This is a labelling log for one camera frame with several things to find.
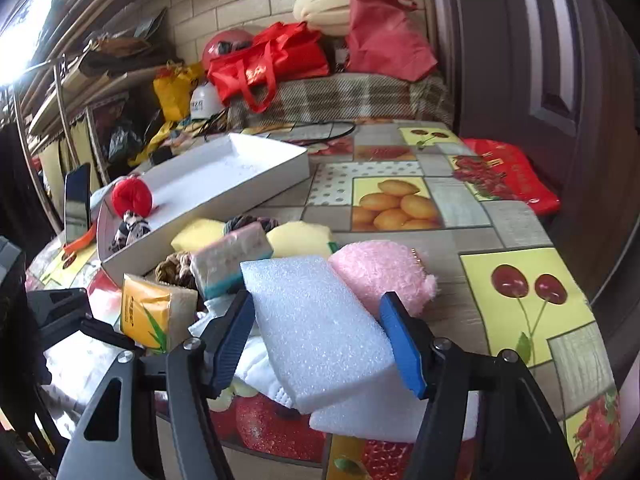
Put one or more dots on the white cardboard tray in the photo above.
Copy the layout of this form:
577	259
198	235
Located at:
210	180

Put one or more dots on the orange phone stand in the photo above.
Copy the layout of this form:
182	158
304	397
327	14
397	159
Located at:
82	242

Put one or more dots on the yellow tissue pack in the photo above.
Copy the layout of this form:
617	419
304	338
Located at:
150	310

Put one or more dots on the brown braided scrunchie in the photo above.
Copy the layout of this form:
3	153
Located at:
172	270

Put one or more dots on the pastel striped sponge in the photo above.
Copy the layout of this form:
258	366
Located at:
230	260

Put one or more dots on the red helmet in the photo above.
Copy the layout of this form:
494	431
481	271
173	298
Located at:
225	42

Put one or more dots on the pink fluffy cloth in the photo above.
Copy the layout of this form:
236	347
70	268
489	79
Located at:
380	270

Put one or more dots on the white foam sheet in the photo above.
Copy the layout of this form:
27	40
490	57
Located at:
360	415

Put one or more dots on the white cloth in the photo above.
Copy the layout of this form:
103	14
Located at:
80	365

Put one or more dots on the zebra print scrunchie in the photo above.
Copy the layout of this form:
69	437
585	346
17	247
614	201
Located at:
131	227

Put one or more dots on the cream foam roll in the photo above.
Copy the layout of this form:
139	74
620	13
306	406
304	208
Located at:
320	5

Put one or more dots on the black plastic bag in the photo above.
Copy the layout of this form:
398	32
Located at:
122	142

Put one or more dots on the metal shelf rack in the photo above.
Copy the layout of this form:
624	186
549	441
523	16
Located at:
60	85

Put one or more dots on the yellow shopping bag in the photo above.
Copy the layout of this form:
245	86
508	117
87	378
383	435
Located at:
172	92

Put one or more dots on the red tote bag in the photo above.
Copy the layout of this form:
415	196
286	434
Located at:
280	60

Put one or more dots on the brown door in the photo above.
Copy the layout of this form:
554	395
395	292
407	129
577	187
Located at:
525	60

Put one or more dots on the red nonwoven bag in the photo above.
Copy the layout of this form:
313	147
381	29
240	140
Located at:
385	40

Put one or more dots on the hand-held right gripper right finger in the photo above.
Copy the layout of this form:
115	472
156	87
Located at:
400	347

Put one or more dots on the yellow cloth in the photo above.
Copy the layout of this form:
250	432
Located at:
150	145

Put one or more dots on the cardboard pieces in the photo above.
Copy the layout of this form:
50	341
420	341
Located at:
115	50

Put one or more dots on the yellow sponge with green pad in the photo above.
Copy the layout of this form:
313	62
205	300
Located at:
300	240

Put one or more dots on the white face mask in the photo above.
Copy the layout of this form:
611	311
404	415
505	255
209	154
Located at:
255	365

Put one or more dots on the red plastic bag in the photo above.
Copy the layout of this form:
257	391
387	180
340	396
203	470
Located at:
510	175

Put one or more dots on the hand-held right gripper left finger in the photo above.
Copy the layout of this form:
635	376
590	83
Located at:
234	342

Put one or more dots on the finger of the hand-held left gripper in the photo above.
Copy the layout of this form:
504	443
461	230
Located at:
65	305

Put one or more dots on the plaid covered bench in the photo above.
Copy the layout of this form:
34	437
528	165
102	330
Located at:
350	95

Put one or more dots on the red plush toy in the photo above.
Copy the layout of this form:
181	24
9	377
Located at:
131	195

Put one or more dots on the white foam block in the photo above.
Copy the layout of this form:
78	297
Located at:
310	325

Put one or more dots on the black smartphone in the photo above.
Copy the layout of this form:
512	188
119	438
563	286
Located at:
77	200

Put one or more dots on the dark patterned scrunchie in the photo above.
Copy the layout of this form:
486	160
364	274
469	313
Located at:
250	221

